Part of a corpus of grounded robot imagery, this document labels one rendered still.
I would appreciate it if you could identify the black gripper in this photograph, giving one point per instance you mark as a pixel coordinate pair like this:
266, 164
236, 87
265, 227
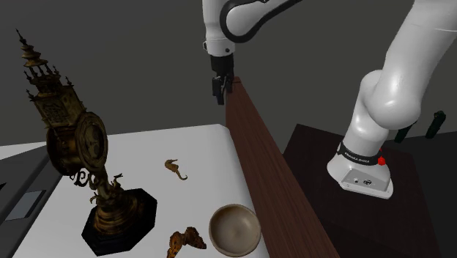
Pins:
221, 65

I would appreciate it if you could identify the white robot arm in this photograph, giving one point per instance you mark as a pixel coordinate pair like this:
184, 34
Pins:
392, 82

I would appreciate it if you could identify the small golden seahorse figure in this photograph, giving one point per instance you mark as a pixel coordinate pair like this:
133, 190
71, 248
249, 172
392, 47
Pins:
175, 168

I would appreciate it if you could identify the beige ceramic bowl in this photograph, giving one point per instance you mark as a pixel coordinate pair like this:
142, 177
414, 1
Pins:
234, 230

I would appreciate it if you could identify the ornate brass tower clock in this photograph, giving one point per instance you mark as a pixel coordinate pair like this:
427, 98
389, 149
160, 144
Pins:
76, 143

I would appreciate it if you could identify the large brown seahorse figure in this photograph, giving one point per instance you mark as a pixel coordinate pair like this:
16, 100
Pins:
182, 241

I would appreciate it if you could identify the dark green cylinder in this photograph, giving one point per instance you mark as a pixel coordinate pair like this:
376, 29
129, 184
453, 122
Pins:
435, 124
402, 134

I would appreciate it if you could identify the dark robot stand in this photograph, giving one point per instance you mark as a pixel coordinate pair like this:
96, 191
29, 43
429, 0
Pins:
360, 218

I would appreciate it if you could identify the grey side cabinet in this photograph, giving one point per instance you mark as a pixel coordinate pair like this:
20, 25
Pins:
21, 185

